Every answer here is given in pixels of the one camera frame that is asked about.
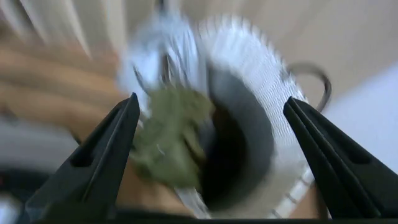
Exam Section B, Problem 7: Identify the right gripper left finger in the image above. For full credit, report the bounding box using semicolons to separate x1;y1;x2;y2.
24;92;141;220

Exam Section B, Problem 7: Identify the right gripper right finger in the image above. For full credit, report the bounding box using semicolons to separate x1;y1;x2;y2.
282;96;398;218

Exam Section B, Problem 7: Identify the green printed t-shirt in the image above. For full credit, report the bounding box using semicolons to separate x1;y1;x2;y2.
129;86;216;191

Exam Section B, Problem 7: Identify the white laundry basket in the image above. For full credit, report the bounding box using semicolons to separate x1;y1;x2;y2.
172;14;333;220

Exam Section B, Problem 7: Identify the pale grey garment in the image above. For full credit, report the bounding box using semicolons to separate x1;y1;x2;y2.
116;14;208;125

